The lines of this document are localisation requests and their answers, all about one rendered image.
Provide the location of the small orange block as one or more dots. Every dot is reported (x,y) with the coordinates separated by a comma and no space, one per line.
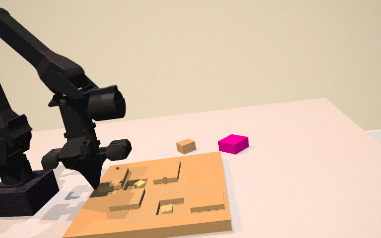
(186,146)

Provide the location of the magenta block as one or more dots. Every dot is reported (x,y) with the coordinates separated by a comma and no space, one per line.
(233,144)

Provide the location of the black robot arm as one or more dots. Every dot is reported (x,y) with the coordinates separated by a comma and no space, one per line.
(63,77)

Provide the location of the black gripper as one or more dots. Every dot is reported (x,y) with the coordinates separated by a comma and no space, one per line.
(116,151)

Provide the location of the tan block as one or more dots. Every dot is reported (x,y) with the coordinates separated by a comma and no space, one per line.
(167,209)
(139,184)

